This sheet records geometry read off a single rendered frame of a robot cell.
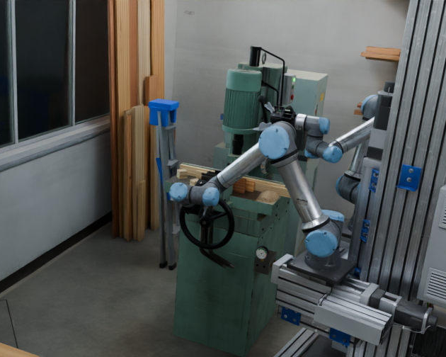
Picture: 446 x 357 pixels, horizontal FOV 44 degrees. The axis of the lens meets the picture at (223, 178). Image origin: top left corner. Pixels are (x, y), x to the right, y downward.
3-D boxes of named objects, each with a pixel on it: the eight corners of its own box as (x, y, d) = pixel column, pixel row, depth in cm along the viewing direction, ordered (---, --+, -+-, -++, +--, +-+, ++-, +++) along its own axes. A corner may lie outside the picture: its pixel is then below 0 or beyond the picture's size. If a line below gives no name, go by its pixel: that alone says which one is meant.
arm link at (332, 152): (416, 120, 257) (332, 171, 246) (401, 115, 266) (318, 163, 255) (412, 98, 251) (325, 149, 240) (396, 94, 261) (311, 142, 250)
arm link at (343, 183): (347, 204, 270) (383, 95, 258) (330, 194, 283) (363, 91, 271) (366, 207, 275) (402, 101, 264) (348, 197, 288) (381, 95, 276)
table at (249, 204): (154, 196, 284) (155, 185, 282) (180, 181, 311) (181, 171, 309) (266, 222, 263) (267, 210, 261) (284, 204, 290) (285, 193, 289)
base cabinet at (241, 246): (170, 335, 313) (178, 219, 292) (211, 291, 365) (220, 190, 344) (245, 358, 298) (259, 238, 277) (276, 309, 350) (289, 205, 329)
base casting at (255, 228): (180, 219, 292) (180, 202, 290) (221, 190, 344) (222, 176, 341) (259, 238, 277) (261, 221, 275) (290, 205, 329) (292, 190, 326)
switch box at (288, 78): (277, 103, 302) (280, 74, 297) (282, 101, 311) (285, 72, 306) (287, 105, 300) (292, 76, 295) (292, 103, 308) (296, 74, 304)
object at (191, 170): (179, 173, 306) (180, 164, 304) (180, 172, 308) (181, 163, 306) (283, 195, 286) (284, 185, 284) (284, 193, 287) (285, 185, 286)
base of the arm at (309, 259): (346, 262, 233) (350, 241, 230) (332, 275, 221) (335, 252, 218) (313, 251, 241) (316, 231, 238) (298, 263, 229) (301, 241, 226)
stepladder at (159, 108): (153, 268, 391) (144, 102, 359) (166, 254, 414) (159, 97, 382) (175, 271, 387) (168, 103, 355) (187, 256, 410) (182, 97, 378)
